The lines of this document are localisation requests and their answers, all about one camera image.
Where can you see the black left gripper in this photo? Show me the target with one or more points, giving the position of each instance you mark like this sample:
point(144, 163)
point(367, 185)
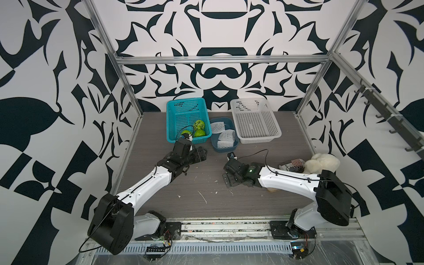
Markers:
point(202, 154)

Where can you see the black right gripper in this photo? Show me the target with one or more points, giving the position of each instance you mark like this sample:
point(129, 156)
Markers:
point(229, 181)

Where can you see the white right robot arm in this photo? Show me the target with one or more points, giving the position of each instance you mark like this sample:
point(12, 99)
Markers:
point(331, 198)

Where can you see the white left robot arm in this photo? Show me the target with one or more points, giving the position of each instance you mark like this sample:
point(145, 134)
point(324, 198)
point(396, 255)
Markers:
point(115, 223)

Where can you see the green custard apple right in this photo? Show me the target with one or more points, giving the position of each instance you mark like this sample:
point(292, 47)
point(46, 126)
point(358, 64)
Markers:
point(199, 133)

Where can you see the green custard apple upper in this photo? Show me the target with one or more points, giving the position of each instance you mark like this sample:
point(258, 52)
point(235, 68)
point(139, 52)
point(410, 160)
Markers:
point(199, 125)

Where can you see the white foam net front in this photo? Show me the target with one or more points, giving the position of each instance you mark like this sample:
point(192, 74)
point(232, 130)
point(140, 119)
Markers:
point(223, 144)

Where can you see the white foam net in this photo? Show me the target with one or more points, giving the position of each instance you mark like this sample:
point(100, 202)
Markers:
point(227, 135)
point(223, 144)
point(217, 127)

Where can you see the white foam net middle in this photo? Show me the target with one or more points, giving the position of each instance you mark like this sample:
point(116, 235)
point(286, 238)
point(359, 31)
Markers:
point(227, 135)

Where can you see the white foam net back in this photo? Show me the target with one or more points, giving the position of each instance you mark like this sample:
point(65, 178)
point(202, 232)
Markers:
point(217, 127)

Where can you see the tan sponge block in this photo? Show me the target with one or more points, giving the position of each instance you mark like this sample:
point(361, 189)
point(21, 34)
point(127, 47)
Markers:
point(273, 190)

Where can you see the teal perforated plastic basket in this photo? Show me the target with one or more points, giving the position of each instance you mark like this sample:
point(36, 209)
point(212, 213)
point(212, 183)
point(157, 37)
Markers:
point(182, 114)

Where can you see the dark teal small tray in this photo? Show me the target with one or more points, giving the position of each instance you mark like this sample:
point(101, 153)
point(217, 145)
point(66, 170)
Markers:
point(228, 125)

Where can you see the white perforated plastic basket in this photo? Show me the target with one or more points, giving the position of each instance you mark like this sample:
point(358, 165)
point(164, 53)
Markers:
point(254, 120)

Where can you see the white plush toy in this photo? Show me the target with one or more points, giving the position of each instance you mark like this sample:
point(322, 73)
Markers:
point(320, 162)

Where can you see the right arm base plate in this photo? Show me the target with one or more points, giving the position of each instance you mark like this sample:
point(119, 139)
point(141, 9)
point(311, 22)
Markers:
point(281, 229)

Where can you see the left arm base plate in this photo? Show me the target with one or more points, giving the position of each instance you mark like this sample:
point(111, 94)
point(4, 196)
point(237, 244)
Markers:
point(167, 230)

